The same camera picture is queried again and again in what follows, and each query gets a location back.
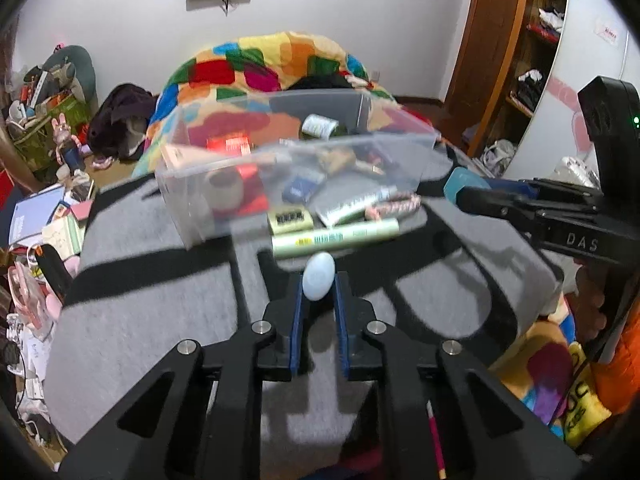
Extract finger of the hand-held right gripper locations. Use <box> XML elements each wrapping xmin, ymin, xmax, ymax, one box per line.
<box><xmin>457</xmin><ymin>186</ymin><xmax>607</xmax><ymax>234</ymax></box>
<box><xmin>492</xmin><ymin>177</ymin><xmax>602</xmax><ymax>202</ymax></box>

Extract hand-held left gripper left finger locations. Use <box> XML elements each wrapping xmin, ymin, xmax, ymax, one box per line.
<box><xmin>55</xmin><ymin>272</ymin><xmax>306</xmax><ymax>480</ymax></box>

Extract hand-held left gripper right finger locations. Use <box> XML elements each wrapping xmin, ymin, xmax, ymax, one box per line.
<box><xmin>334</xmin><ymin>271</ymin><xmax>586</xmax><ymax>480</ymax></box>

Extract pale blue small bottle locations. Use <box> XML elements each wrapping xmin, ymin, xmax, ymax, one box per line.
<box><xmin>302</xmin><ymin>252</ymin><xmax>335</xmax><ymax>302</ymax></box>

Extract light green tube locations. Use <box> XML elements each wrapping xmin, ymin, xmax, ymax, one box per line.
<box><xmin>271</xmin><ymin>218</ymin><xmax>401</xmax><ymax>260</ymax></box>

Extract green box with black beads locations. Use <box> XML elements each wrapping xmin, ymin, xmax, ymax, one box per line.
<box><xmin>266</xmin><ymin>207</ymin><xmax>314</xmax><ymax>236</ymax></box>

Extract white green toothpaste tube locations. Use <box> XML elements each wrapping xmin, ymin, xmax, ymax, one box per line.
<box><xmin>316</xmin><ymin>186</ymin><xmax>398</xmax><ymax>227</ymax></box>

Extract blue cream tube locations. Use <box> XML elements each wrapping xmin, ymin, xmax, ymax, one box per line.
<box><xmin>281</xmin><ymin>169</ymin><xmax>325</xmax><ymax>205</ymax></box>

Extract clear plastic storage box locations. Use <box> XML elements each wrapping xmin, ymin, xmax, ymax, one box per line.
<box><xmin>154</xmin><ymin>87</ymin><xmax>442</xmax><ymax>252</ymax></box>

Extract beige bandage roll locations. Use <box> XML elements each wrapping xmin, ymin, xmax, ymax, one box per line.
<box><xmin>204</xmin><ymin>166</ymin><xmax>247</xmax><ymax>211</ymax></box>

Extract small wooden block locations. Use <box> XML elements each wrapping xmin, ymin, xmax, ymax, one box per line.
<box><xmin>320</xmin><ymin>147</ymin><xmax>357</xmax><ymax>171</ymax></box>

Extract green glass bottle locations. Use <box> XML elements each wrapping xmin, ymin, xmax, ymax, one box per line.
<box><xmin>299</xmin><ymin>114</ymin><xmax>349</xmax><ymax>141</ymax></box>

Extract red foil packet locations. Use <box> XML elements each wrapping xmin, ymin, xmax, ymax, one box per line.
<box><xmin>206</xmin><ymin>132</ymin><xmax>270</xmax><ymax>213</ymax></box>

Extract person's right hand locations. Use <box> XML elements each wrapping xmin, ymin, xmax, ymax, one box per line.
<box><xmin>575</xmin><ymin>266</ymin><xmax>608</xmax><ymax>323</ymax></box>

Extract grey white bag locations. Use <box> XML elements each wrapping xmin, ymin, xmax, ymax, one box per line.
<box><xmin>480</xmin><ymin>140</ymin><xmax>521</xmax><ymax>176</ymax></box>

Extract white suitcase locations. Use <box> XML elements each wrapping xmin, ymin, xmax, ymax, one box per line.
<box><xmin>555</xmin><ymin>155</ymin><xmax>601</xmax><ymax>191</ymax></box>

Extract pink patterned tube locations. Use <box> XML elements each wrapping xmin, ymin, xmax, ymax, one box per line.
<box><xmin>364</xmin><ymin>194</ymin><xmax>422</xmax><ymax>222</ymax></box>

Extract white wardrobe door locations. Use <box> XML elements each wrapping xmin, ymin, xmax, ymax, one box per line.
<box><xmin>500</xmin><ymin>0</ymin><xmax>640</xmax><ymax>181</ymax></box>

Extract red pencil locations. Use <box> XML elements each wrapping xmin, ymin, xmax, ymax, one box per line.
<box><xmin>426</xmin><ymin>400</ymin><xmax>447</xmax><ymax>480</ymax></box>

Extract grey black blanket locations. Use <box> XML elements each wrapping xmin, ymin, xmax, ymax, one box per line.
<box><xmin>45</xmin><ymin>145</ymin><xmax>566</xmax><ymax>480</ymax></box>

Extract wooden door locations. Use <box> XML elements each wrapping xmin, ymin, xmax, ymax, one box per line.
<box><xmin>442</xmin><ymin>0</ymin><xmax>531</xmax><ymax>111</ymax></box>

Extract wooden wardrobe shelf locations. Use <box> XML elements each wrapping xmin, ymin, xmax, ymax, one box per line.
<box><xmin>467</xmin><ymin>0</ymin><xmax>571</xmax><ymax>161</ymax></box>

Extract yellow printed bag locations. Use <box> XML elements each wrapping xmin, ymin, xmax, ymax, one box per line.
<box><xmin>564</xmin><ymin>342</ymin><xmax>612</xmax><ymax>446</ymax></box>

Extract black garment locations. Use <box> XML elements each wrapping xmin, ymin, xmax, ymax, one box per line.
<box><xmin>292</xmin><ymin>74</ymin><xmax>351</xmax><ymax>92</ymax></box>

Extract black oblong case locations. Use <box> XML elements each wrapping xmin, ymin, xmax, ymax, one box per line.
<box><xmin>34</xmin><ymin>244</ymin><xmax>73</xmax><ymax>297</ymax></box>

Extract green white booklet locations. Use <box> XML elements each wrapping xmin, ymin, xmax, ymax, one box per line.
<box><xmin>42</xmin><ymin>215</ymin><xmax>86</xmax><ymax>256</ymax></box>

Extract colourful patchwork quilt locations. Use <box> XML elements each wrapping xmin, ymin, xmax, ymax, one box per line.
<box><xmin>132</xmin><ymin>32</ymin><xmax>613</xmax><ymax>443</ymax></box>

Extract pink clear pouch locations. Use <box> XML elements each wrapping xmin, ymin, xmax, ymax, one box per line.
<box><xmin>7</xmin><ymin>260</ymin><xmax>56</xmax><ymax>331</ymax></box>

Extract dark brown clothes heap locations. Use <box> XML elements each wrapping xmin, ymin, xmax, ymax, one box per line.
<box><xmin>87</xmin><ymin>83</ymin><xmax>158</xmax><ymax>162</ymax></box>

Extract pink rabbit figure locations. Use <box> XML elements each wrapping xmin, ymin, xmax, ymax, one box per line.
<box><xmin>51</xmin><ymin>112</ymin><xmax>86</xmax><ymax>171</ymax></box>

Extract blue book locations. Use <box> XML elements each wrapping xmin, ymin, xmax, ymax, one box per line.
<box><xmin>9</xmin><ymin>185</ymin><xmax>66</xmax><ymax>247</ymax></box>

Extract green storage bag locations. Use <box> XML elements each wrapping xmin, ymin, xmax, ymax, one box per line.
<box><xmin>12</xmin><ymin>95</ymin><xmax>91</xmax><ymax>171</ymax></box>

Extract grey plush cushion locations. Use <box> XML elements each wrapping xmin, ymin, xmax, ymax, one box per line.
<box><xmin>40</xmin><ymin>45</ymin><xmax>97</xmax><ymax>106</ymax></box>

